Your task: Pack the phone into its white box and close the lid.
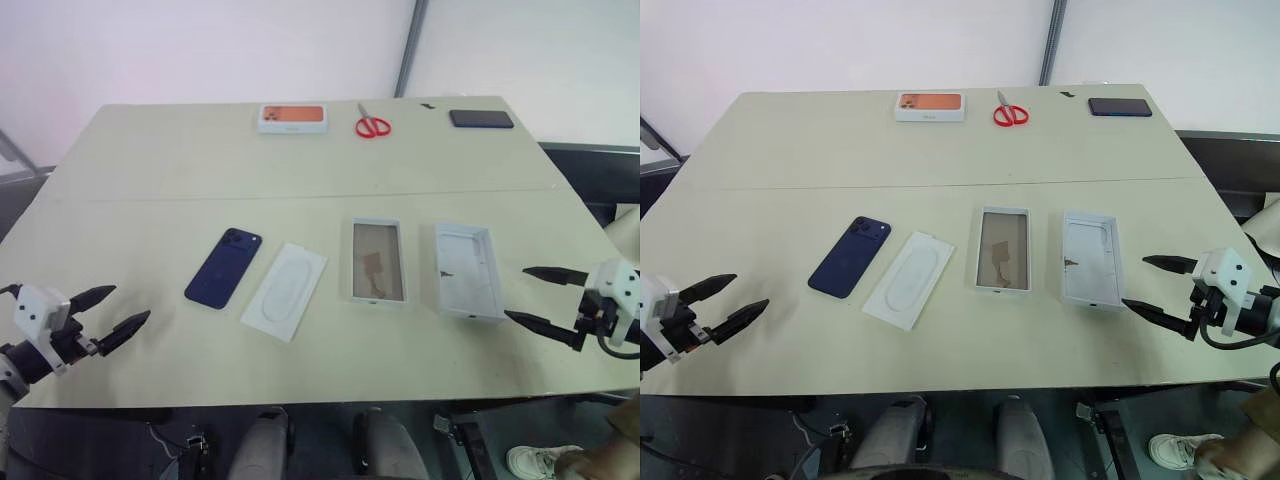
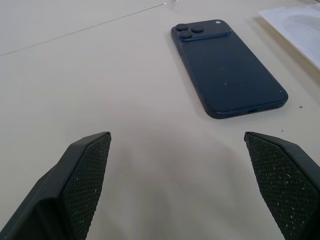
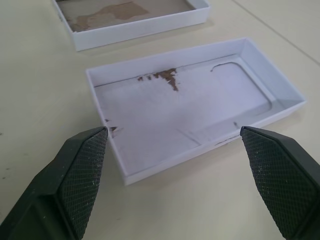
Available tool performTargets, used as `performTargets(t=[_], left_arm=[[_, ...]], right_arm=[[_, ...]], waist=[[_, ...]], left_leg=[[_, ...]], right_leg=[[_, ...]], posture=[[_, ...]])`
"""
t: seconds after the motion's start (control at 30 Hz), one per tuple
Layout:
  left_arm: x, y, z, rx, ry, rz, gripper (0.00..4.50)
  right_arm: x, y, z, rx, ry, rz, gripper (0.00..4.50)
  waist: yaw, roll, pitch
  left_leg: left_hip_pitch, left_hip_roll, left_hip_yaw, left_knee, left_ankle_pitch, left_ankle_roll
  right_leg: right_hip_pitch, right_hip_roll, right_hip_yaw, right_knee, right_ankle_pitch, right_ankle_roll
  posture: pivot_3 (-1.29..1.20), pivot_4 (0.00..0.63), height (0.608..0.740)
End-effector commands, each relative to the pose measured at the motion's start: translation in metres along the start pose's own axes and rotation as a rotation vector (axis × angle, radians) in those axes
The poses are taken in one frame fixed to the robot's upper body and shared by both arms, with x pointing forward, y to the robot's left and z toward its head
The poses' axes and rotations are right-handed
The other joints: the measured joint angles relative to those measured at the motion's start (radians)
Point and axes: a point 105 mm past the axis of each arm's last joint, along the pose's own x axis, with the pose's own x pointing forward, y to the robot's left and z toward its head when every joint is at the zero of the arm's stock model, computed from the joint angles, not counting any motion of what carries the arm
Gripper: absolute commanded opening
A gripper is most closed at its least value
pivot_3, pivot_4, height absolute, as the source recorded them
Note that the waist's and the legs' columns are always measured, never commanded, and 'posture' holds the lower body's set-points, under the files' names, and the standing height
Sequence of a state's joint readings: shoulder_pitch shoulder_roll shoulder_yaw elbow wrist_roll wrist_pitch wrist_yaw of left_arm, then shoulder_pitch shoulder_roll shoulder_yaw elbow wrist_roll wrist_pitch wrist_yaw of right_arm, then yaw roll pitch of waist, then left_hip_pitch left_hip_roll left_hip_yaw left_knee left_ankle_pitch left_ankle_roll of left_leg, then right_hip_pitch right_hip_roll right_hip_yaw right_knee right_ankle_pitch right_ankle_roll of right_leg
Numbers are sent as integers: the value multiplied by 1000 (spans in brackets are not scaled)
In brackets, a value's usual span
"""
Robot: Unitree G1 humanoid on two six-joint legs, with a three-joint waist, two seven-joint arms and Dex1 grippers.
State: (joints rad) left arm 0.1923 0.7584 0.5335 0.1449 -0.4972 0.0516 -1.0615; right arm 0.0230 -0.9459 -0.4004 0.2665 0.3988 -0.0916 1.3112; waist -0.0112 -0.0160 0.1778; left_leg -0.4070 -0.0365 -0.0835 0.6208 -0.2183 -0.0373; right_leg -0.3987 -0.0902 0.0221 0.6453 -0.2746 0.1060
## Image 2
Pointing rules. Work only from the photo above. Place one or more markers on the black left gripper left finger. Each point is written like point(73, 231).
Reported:
point(75, 180)

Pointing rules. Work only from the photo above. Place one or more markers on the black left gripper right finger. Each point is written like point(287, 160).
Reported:
point(285, 180)

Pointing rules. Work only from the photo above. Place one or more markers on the dark blue smartphone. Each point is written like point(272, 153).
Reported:
point(230, 70)

